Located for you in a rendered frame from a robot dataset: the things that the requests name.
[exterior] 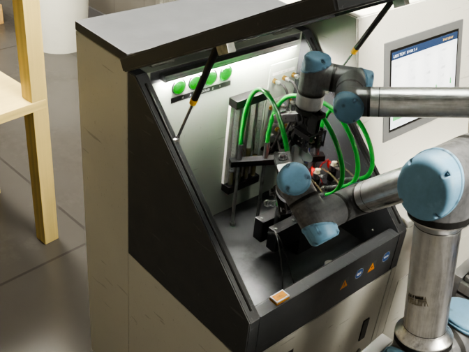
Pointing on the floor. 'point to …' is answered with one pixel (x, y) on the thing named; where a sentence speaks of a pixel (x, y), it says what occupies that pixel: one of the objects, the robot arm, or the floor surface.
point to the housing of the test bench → (128, 41)
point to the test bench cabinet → (175, 318)
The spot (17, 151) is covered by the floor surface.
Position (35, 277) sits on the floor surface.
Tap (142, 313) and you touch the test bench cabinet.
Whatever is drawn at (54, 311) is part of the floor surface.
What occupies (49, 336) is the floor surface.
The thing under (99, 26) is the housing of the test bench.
